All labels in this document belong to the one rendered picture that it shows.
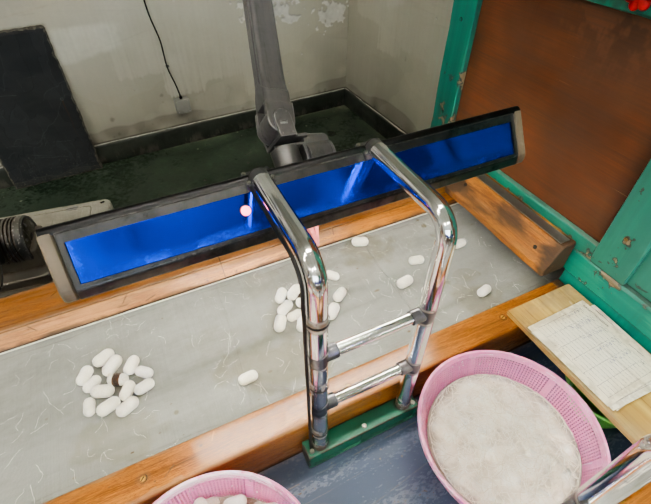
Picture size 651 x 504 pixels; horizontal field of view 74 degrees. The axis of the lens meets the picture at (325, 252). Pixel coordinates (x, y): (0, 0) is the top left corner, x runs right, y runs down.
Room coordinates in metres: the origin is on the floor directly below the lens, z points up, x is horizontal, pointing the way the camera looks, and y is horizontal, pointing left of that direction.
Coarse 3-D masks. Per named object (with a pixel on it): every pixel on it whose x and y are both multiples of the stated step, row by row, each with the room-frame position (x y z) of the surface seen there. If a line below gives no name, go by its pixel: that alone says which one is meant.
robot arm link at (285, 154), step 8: (288, 144) 0.74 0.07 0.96; (296, 144) 0.75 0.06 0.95; (304, 144) 0.76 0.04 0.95; (272, 152) 0.73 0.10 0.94; (280, 152) 0.72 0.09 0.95; (288, 152) 0.72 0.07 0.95; (296, 152) 0.73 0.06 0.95; (304, 152) 0.75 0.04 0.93; (272, 160) 0.73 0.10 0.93; (280, 160) 0.71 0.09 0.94; (288, 160) 0.71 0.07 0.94; (296, 160) 0.72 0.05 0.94
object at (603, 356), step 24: (576, 312) 0.47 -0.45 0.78; (600, 312) 0.47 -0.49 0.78; (552, 336) 0.42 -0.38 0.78; (576, 336) 0.42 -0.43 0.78; (600, 336) 0.42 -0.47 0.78; (624, 336) 0.42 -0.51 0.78; (576, 360) 0.37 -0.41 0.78; (600, 360) 0.37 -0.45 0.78; (624, 360) 0.37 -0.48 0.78; (648, 360) 0.37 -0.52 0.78; (600, 384) 0.33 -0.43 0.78; (624, 384) 0.33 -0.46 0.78; (648, 384) 0.33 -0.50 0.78
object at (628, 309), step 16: (576, 256) 0.56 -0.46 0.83; (560, 272) 0.61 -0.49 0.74; (576, 272) 0.55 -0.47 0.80; (592, 272) 0.53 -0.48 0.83; (576, 288) 0.53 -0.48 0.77; (592, 288) 0.51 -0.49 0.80; (608, 288) 0.49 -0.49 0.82; (624, 288) 0.48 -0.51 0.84; (608, 304) 0.48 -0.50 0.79; (624, 304) 0.46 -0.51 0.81; (640, 304) 0.45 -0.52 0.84; (624, 320) 0.45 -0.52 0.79; (640, 320) 0.43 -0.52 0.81; (640, 336) 0.42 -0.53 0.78
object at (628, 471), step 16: (640, 448) 0.12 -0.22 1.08; (608, 464) 0.13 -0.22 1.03; (624, 464) 0.12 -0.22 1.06; (640, 464) 0.11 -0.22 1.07; (592, 480) 0.12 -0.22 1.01; (608, 480) 0.11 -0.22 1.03; (624, 480) 0.11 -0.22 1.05; (640, 480) 0.11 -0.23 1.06; (576, 496) 0.12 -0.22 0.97; (592, 496) 0.11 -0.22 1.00; (608, 496) 0.11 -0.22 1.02; (624, 496) 0.11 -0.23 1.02
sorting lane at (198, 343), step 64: (384, 256) 0.65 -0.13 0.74; (512, 256) 0.65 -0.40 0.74; (128, 320) 0.48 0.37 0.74; (192, 320) 0.48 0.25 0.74; (256, 320) 0.48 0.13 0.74; (384, 320) 0.48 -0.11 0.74; (448, 320) 0.48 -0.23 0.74; (0, 384) 0.35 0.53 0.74; (64, 384) 0.35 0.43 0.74; (192, 384) 0.35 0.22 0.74; (256, 384) 0.35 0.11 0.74; (0, 448) 0.25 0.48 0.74; (64, 448) 0.25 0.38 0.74; (128, 448) 0.25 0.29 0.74
